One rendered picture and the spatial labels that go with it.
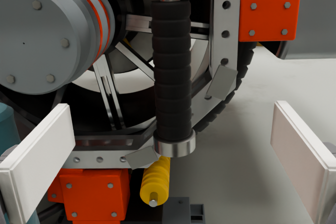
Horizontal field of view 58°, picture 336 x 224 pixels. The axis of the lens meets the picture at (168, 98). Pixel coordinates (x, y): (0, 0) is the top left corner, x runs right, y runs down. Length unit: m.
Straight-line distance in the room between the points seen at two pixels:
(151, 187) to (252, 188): 0.93
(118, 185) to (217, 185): 0.94
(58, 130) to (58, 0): 0.21
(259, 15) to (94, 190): 0.43
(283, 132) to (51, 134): 0.12
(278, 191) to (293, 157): 1.35
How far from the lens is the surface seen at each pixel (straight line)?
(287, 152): 0.17
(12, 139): 0.52
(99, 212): 0.66
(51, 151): 0.17
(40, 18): 0.37
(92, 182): 0.62
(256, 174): 1.60
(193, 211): 1.15
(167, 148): 0.30
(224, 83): 0.51
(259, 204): 1.43
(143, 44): 0.76
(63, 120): 0.19
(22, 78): 0.40
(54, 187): 0.66
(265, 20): 0.50
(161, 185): 0.62
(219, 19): 0.49
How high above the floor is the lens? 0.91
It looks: 22 degrees down
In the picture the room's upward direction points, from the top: 2 degrees counter-clockwise
